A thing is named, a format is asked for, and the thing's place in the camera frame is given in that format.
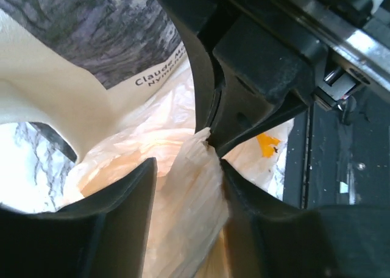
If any beige canvas tote bag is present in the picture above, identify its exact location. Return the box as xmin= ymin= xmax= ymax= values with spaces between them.
xmin=0 ymin=0 xmax=190 ymax=166

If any banana print plastic bag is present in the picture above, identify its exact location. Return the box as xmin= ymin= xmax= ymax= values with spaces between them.
xmin=62 ymin=55 xmax=295 ymax=278

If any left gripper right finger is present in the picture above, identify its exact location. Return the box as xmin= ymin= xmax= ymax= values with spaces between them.
xmin=221 ymin=160 xmax=389 ymax=277

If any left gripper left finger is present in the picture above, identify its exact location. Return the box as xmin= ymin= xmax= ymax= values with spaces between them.
xmin=1 ymin=158 xmax=157 ymax=277

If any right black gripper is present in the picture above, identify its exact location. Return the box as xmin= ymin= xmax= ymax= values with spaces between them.
xmin=197 ymin=0 xmax=390 ymax=157

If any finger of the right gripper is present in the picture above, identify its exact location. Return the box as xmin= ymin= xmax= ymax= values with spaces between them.
xmin=158 ymin=0 xmax=224 ymax=132

